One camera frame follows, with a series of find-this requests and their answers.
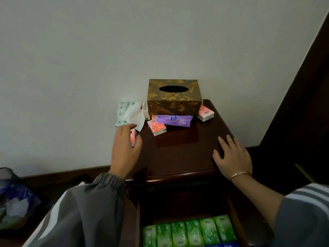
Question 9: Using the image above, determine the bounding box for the row of green tissue packs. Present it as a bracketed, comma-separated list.
[142, 215, 238, 247]

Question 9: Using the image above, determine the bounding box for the purple tissue pack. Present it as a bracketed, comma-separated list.
[156, 115, 193, 128]

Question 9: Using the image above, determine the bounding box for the dark wooden nightstand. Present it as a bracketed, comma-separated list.
[113, 99, 274, 247]

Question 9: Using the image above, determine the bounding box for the white green printed tissue pack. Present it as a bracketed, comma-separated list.
[114, 101, 137, 127]

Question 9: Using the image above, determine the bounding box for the person's left hand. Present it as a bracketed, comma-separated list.
[109, 123, 143, 179]

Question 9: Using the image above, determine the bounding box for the dark wooden headboard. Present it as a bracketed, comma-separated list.
[244, 13, 329, 196]

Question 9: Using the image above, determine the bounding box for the loose white tissue sheet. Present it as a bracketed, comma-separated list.
[125, 102, 146, 132]

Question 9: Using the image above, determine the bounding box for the brown gold floral tissue box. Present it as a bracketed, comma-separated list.
[147, 79, 203, 116]

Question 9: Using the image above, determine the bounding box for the blue tissue pack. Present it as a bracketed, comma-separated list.
[206, 241, 240, 247]

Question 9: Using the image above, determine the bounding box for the trash bin with plastic bag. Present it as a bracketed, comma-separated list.
[0, 167, 42, 232]

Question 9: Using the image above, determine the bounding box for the person's right forearm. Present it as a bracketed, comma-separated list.
[230, 173, 329, 247]

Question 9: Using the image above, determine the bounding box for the thin silver bracelet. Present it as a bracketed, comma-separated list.
[229, 171, 251, 182]

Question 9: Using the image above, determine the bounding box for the open wooden drawer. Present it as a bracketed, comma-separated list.
[136, 195, 251, 247]

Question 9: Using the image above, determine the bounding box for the person's right hand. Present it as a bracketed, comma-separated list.
[212, 135, 253, 181]

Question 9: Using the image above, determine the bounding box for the person's left forearm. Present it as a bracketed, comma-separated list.
[23, 173, 127, 247]

